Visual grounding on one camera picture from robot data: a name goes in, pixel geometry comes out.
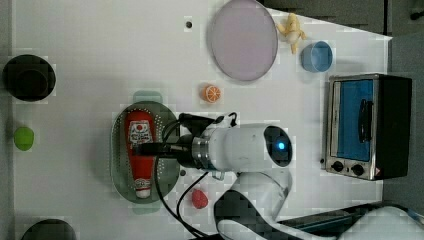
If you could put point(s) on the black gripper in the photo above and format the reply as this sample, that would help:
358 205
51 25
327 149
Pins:
188 151

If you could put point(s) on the red plush ketchup bottle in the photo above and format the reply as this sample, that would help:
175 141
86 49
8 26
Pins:
139 129

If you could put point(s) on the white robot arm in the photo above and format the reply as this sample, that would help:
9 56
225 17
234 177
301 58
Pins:
260 154

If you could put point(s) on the green strainer basket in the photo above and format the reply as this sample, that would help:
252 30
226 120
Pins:
165 171

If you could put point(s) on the red strawberry toy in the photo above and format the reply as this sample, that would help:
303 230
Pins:
199 199

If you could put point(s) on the orange slice toy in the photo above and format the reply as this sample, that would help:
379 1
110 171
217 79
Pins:
211 93

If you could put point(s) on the green lime toy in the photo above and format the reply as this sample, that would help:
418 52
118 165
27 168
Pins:
24 138

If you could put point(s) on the round purple plate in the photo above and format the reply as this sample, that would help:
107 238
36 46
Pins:
243 40

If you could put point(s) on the peeled banana toy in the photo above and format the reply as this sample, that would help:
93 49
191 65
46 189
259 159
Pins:
291 31

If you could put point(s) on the blue cup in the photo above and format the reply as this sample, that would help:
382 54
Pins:
317 57

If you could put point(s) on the silver black toaster oven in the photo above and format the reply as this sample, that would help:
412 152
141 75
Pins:
368 126

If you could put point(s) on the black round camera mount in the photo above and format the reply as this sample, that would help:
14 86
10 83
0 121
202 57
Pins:
29 78

